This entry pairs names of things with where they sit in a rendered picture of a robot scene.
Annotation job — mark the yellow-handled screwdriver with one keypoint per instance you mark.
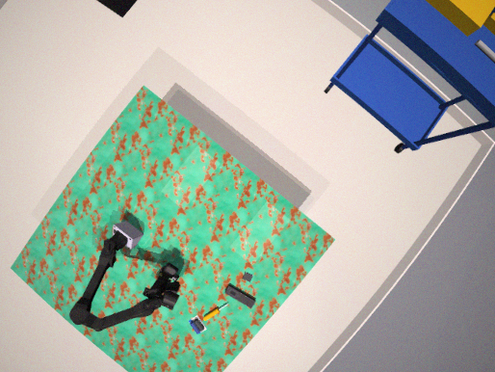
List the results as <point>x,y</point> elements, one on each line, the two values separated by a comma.
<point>212,313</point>

